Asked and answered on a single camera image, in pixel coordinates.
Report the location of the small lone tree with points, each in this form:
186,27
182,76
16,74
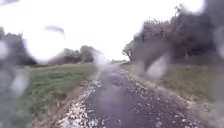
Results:
127,50

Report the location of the dark asphalt path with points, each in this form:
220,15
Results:
115,100

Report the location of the distant line of trees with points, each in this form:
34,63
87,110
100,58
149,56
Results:
75,55

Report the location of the green grass field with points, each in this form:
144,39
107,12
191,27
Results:
53,83

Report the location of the row of dark trees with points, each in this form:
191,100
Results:
180,40

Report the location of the grass verge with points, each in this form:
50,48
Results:
186,80

